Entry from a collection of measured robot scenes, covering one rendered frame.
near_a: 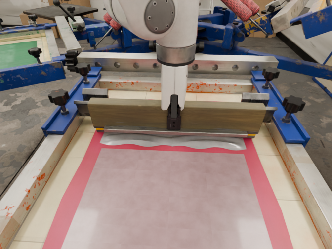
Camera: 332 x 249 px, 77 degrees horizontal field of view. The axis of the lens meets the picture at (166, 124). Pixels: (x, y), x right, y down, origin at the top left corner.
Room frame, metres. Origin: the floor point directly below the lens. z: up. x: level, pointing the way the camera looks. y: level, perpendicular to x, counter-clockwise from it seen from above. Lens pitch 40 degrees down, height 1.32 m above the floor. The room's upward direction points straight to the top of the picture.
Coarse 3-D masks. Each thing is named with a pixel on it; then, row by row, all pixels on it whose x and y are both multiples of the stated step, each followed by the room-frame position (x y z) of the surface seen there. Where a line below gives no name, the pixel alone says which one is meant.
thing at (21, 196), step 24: (48, 144) 0.33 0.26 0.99; (288, 144) 0.33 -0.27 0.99; (24, 168) 0.26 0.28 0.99; (48, 168) 0.28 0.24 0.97; (288, 168) 0.29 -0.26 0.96; (312, 168) 0.26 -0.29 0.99; (24, 192) 0.21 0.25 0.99; (312, 192) 0.21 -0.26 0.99; (0, 216) 0.17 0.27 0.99; (24, 216) 0.18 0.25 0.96; (312, 216) 0.18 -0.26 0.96; (0, 240) 0.13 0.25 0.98
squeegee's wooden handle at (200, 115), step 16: (96, 112) 0.40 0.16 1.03; (112, 112) 0.39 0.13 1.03; (128, 112) 0.39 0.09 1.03; (144, 112) 0.39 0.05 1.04; (160, 112) 0.39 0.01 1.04; (192, 112) 0.38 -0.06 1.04; (208, 112) 0.38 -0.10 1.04; (224, 112) 0.38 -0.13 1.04; (240, 112) 0.38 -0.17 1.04; (256, 112) 0.38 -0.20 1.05; (192, 128) 0.38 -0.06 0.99; (208, 128) 0.38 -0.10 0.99; (224, 128) 0.38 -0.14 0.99; (240, 128) 0.38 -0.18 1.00; (256, 128) 0.38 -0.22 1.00
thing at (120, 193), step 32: (96, 160) 0.32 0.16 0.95; (128, 160) 0.32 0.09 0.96; (160, 160) 0.32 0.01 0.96; (96, 192) 0.23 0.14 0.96; (128, 192) 0.23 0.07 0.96; (160, 192) 0.23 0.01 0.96; (64, 224) 0.17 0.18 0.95; (96, 224) 0.17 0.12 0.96; (128, 224) 0.17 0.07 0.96; (160, 224) 0.17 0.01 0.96
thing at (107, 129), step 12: (120, 132) 0.38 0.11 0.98; (132, 132) 0.38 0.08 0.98; (144, 132) 0.38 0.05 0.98; (156, 132) 0.38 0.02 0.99; (168, 132) 0.37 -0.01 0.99; (180, 132) 0.37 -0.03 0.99; (192, 132) 0.37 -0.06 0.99; (204, 132) 0.37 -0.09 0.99; (216, 132) 0.37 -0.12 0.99; (228, 132) 0.37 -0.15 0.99; (240, 132) 0.37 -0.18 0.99
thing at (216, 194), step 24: (192, 168) 0.29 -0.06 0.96; (216, 168) 0.29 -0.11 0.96; (240, 168) 0.29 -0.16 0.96; (192, 192) 0.23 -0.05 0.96; (216, 192) 0.23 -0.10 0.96; (240, 192) 0.23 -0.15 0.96; (264, 192) 0.23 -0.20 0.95; (168, 216) 0.18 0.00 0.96; (192, 216) 0.18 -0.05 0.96; (216, 216) 0.18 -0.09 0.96; (240, 216) 0.18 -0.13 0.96; (264, 216) 0.18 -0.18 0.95; (168, 240) 0.14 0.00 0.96; (192, 240) 0.14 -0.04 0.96; (216, 240) 0.14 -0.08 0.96; (240, 240) 0.14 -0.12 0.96; (264, 240) 0.14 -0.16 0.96; (288, 240) 0.14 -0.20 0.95
